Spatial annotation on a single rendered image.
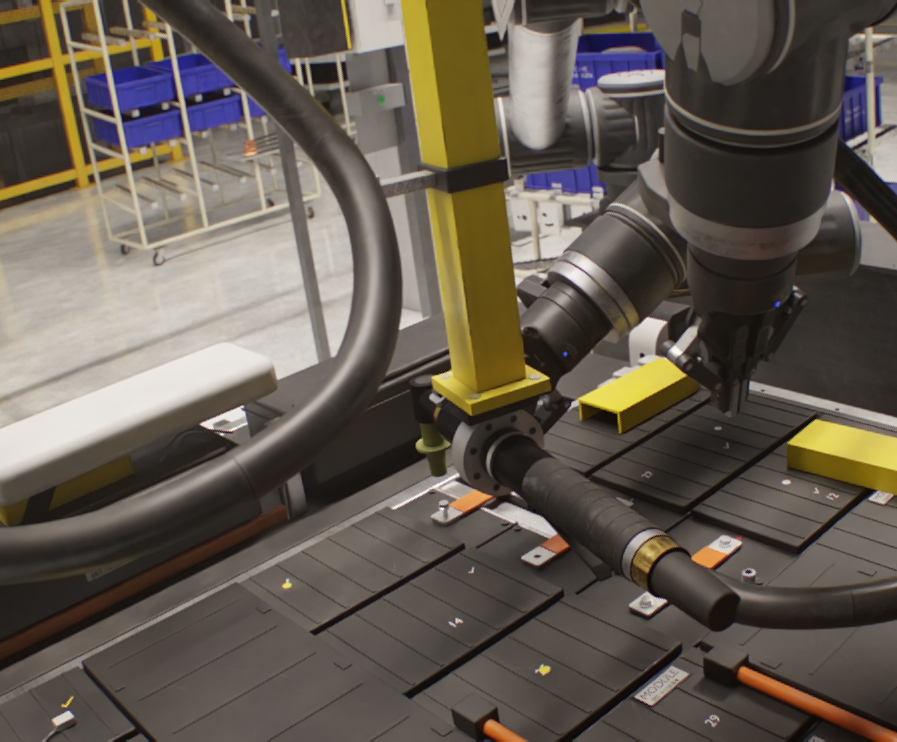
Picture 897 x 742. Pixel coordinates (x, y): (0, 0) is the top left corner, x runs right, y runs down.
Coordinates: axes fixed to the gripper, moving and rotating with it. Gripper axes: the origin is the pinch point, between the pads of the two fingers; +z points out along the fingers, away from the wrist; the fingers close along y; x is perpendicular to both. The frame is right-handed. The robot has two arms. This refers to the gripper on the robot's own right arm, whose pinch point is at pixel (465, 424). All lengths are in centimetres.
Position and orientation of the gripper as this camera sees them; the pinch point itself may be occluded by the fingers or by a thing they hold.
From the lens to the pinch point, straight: 103.6
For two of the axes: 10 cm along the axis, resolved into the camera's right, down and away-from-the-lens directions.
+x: -4.5, -2.9, 8.5
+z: -7.0, 7.0, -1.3
